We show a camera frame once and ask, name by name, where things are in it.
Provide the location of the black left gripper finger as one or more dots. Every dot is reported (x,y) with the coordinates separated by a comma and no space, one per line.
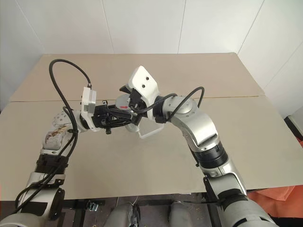
(120,121)
(119,112)

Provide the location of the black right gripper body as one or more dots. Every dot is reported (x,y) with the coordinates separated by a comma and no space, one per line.
(136,101)

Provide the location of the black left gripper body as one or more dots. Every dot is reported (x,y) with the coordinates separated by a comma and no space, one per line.
(100,117)

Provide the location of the grey jar lid red arrow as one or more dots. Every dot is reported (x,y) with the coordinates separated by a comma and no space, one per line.
(122,102)

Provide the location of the clear plastic jar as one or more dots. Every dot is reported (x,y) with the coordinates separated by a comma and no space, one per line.
(131,128)

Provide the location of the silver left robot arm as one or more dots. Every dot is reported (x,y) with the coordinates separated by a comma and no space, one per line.
(50,142)

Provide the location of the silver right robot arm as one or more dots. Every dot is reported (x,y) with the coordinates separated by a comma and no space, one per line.
(201,127)

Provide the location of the clear plastic box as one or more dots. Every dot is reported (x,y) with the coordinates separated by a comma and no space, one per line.
(151,133)

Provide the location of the grey rounded robot leg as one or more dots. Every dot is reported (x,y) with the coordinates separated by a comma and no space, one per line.
(181,214)
(123,215)

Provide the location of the black object beside table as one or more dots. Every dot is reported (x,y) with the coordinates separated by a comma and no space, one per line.
(293,126)

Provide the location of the orange cloth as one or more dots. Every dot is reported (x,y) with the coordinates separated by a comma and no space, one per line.
(272,201)

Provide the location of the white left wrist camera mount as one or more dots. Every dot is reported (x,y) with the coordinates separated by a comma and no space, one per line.
(88,101)

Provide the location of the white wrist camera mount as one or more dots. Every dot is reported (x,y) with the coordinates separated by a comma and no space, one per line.
(142,78)
(88,101)

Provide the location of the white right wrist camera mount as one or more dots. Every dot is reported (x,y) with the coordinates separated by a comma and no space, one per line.
(142,78)

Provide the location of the small metal bracket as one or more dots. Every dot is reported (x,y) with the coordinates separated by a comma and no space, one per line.
(94,205)

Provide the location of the black table frame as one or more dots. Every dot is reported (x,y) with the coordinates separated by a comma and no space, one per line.
(77,214)

